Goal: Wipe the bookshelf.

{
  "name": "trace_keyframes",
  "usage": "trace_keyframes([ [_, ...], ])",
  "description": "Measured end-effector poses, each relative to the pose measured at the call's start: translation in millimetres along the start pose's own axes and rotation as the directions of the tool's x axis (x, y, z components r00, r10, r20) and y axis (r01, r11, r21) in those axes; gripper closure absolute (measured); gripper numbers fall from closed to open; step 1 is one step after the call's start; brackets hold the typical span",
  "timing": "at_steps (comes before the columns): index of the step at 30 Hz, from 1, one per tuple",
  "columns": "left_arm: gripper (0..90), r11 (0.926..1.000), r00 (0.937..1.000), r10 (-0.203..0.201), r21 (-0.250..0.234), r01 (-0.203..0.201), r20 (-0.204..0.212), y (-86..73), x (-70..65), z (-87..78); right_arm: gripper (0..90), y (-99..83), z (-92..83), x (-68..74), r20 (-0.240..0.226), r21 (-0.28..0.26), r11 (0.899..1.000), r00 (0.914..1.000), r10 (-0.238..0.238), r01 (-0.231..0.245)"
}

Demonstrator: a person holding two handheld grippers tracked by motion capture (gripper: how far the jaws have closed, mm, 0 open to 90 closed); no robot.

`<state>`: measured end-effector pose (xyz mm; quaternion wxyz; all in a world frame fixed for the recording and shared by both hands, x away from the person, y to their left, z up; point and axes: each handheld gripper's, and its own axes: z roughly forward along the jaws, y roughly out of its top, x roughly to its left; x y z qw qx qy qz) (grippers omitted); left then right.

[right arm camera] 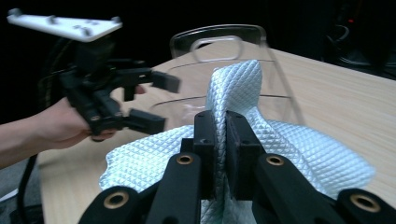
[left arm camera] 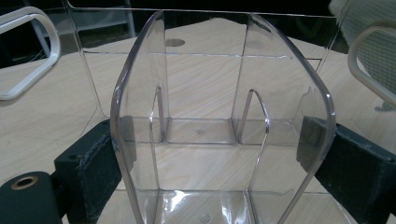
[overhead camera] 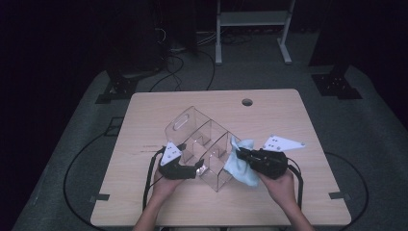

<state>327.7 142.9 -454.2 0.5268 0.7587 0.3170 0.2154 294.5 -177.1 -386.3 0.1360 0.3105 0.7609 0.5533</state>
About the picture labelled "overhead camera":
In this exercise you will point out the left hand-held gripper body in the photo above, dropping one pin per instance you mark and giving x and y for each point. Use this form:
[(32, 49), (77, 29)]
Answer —
[(174, 170)]

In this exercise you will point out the grey tape strip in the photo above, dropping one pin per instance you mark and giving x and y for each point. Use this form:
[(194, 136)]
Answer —
[(339, 195), (100, 197)]

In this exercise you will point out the white metal stand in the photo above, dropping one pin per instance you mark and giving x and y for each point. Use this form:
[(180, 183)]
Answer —
[(253, 17)]

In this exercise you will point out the person's right hand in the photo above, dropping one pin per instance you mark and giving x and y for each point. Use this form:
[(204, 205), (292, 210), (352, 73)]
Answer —
[(282, 189)]

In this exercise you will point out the black stand base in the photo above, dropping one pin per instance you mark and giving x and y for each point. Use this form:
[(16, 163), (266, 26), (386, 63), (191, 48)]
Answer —
[(336, 85), (118, 89)]

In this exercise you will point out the light blue quilted cloth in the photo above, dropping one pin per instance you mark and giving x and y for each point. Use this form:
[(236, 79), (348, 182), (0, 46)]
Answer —
[(240, 170)]

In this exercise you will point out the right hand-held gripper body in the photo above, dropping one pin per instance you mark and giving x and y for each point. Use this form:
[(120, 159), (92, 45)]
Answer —
[(267, 163)]

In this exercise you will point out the clear plastic divided organizer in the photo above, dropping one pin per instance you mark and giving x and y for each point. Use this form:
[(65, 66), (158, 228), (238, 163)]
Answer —
[(198, 138)]

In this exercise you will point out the person's left hand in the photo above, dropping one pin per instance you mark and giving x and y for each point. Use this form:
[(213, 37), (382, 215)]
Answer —
[(166, 189)]

